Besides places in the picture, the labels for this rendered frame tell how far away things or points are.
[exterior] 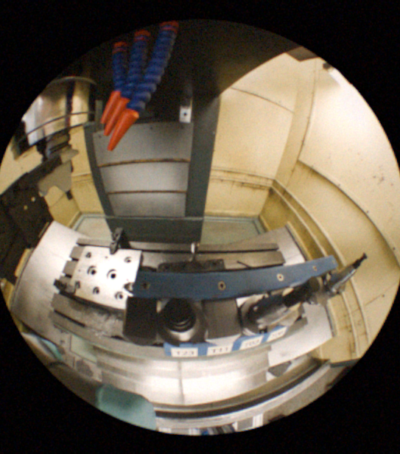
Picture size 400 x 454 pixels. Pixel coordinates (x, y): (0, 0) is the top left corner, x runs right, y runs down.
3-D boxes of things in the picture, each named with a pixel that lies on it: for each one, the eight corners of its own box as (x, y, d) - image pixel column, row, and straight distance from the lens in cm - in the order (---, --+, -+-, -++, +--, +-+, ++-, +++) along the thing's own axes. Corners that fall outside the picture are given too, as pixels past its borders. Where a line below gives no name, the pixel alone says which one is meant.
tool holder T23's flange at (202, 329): (199, 302, 21) (200, 298, 19) (208, 340, 21) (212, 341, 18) (157, 308, 21) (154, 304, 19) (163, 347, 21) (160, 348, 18)
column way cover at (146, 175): (186, 219, 78) (194, 122, 59) (113, 217, 90) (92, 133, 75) (186, 214, 81) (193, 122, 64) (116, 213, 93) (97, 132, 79)
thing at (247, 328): (269, 298, 25) (276, 293, 23) (272, 332, 24) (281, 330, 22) (235, 299, 22) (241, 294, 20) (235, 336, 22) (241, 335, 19)
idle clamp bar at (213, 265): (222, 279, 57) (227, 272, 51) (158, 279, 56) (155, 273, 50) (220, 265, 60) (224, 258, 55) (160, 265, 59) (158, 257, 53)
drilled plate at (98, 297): (135, 312, 50) (130, 309, 45) (74, 296, 65) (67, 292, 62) (144, 257, 57) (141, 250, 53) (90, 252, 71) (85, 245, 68)
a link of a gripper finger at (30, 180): (55, 167, 25) (12, 202, 24) (53, 157, 25) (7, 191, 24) (67, 164, 21) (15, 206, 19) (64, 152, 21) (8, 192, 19)
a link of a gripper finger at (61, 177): (83, 175, 28) (45, 206, 25) (76, 145, 27) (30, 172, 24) (93, 175, 25) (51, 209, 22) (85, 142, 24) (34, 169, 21)
